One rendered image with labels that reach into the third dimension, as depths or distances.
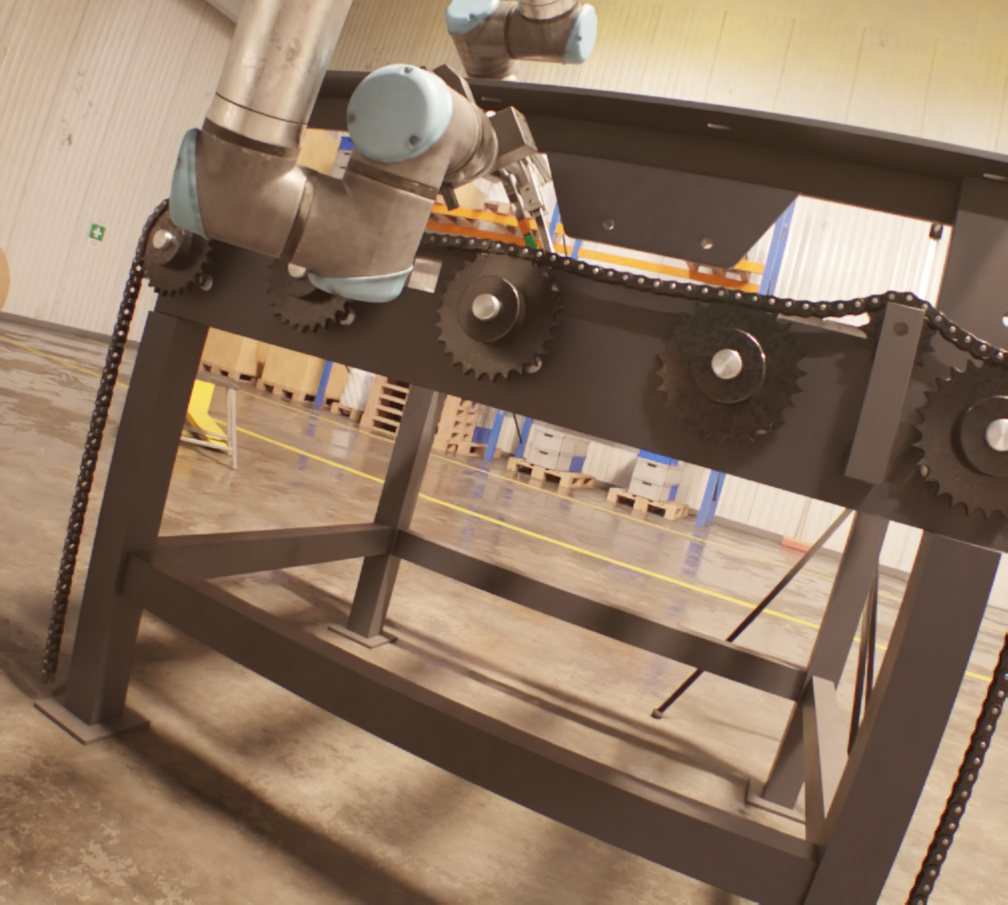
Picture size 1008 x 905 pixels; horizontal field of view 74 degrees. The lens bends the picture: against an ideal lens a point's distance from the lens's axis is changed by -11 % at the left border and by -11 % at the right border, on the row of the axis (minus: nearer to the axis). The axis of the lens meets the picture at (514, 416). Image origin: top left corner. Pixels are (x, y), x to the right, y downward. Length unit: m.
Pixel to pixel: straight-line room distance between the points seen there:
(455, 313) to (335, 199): 0.32
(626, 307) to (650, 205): 0.14
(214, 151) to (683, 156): 0.60
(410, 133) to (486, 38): 0.57
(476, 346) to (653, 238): 0.26
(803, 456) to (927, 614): 0.22
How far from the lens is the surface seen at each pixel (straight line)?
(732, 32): 11.86
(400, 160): 0.68
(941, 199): 1.00
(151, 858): 1.22
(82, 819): 1.28
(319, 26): 0.67
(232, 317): 1.24
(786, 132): 0.96
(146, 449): 1.31
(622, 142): 1.04
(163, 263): 1.27
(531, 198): 1.13
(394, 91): 0.69
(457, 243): 0.98
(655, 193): 0.99
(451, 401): 9.09
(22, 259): 12.10
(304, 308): 1.09
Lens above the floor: 0.75
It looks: 1 degrees down
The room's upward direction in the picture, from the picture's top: 16 degrees clockwise
